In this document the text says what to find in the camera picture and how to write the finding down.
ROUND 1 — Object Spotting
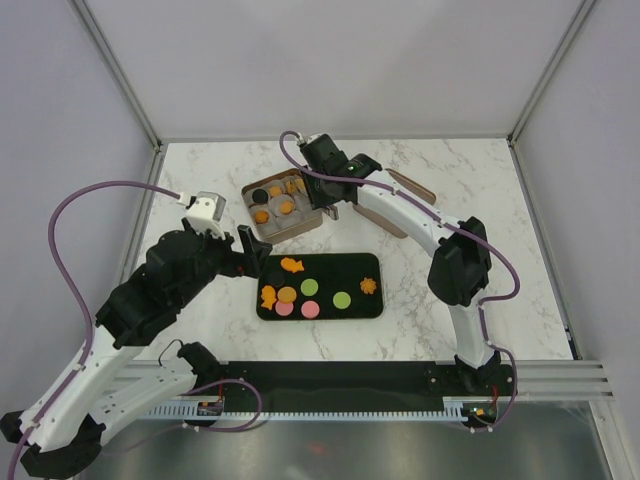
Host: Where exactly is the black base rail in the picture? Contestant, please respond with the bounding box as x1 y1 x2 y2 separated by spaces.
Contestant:
196 361 515 415

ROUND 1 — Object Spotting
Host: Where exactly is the pink macaron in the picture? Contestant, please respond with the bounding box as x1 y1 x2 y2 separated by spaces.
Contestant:
275 301 295 317
301 300 320 319

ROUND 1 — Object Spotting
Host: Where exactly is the dark green tray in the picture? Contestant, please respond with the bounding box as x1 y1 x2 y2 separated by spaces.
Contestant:
255 253 384 321

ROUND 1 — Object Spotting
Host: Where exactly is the gold cookie tin box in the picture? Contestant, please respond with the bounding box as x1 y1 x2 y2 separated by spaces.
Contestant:
241 168 323 244

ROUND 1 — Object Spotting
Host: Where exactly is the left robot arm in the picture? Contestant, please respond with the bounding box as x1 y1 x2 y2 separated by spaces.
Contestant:
1 225 272 479

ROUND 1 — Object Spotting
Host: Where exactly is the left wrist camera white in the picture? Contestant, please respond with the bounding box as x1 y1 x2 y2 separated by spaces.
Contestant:
177 191 226 239

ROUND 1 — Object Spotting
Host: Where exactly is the aluminium frame rail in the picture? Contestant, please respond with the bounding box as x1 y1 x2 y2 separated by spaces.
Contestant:
89 361 613 429

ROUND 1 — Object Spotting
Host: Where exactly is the orange flower cookie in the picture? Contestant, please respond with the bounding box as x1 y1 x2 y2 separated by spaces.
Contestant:
360 277 378 295

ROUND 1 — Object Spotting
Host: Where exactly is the pink macaron right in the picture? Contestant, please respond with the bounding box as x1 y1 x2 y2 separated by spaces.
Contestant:
301 300 320 319

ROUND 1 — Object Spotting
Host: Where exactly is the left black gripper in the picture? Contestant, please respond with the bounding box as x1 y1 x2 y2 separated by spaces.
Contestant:
176 215 273 308

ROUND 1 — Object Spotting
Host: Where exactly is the orange fish cookie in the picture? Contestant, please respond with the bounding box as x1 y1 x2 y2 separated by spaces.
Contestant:
260 285 278 311
280 257 305 273

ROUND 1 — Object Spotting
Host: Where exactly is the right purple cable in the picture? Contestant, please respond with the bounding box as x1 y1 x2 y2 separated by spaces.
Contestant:
279 130 521 436

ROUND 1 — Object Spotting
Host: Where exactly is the purple cable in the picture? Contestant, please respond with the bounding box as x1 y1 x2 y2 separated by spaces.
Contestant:
279 130 521 436
7 180 181 480

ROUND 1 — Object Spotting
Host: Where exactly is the orange fish cookie upper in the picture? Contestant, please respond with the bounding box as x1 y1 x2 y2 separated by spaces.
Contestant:
280 257 305 273

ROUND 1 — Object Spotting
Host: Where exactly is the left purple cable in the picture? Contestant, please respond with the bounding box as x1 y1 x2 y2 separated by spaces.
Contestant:
7 180 181 480

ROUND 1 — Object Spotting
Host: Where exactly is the black sandwich cookie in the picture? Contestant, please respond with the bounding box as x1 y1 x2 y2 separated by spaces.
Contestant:
267 270 286 288
251 188 270 205

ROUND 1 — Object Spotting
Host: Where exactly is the orange fish cookie lower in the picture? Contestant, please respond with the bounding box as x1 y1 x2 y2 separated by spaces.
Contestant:
260 285 278 311

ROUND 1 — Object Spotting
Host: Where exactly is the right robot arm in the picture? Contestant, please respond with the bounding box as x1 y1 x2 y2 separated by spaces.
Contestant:
296 134 495 395

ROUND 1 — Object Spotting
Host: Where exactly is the gold tin lid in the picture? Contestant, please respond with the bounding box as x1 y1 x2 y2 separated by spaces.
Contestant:
352 168 437 239

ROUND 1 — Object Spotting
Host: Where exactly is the pink macaron left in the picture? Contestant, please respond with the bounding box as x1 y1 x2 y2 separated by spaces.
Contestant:
275 301 295 317

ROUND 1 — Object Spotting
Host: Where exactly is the round tan biscuit top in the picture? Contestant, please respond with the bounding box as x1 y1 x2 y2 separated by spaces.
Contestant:
279 200 295 215

